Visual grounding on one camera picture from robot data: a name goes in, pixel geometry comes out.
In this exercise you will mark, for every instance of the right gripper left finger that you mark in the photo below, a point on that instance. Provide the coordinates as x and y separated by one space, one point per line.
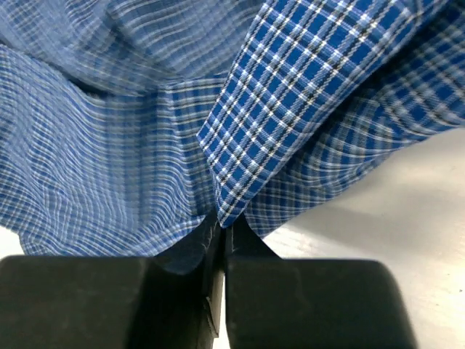
171 300

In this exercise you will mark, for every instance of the blue checked long sleeve shirt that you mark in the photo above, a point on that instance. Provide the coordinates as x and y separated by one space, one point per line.
125 123

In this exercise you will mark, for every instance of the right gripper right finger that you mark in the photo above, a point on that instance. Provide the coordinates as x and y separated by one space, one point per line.
274 302

